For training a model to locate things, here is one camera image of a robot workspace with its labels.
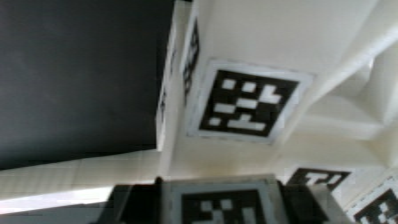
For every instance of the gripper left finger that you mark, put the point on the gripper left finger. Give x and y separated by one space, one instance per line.
132 206

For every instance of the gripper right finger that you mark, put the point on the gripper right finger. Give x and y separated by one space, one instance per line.
311 205

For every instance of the white chair leg cube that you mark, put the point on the white chair leg cube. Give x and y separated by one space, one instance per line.
228 200

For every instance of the white chair back frame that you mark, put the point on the white chair back frame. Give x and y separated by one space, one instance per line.
261 53

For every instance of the white chair leg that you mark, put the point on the white chair leg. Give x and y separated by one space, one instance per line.
364 192

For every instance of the white L-shaped wall fence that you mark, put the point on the white L-shaped wall fence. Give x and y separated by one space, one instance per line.
73 182

